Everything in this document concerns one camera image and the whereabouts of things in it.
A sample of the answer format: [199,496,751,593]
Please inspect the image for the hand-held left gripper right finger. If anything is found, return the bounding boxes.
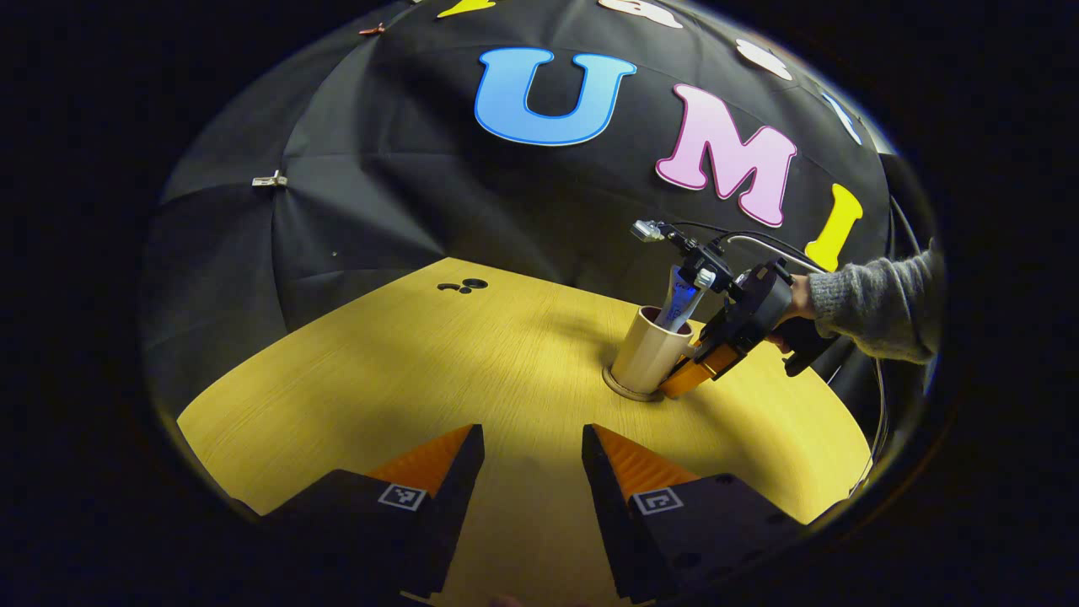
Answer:
[582,423,806,604]

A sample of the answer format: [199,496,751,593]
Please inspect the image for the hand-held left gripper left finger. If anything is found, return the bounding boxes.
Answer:
[249,423,486,601]

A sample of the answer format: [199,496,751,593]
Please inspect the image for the beige cup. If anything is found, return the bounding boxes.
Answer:
[610,305,696,397]

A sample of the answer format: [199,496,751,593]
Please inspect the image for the white toothpaste tube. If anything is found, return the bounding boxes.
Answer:
[656,264,706,332]

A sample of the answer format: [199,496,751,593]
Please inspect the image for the round brown coaster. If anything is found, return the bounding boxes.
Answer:
[602,364,675,403]

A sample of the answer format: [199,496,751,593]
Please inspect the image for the wooden desktop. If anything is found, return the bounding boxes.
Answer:
[177,257,873,607]

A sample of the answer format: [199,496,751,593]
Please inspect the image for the black backdrop cloth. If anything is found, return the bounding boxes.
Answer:
[139,0,937,422]

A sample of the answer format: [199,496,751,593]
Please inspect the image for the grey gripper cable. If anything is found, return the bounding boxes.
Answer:
[723,234,829,275]

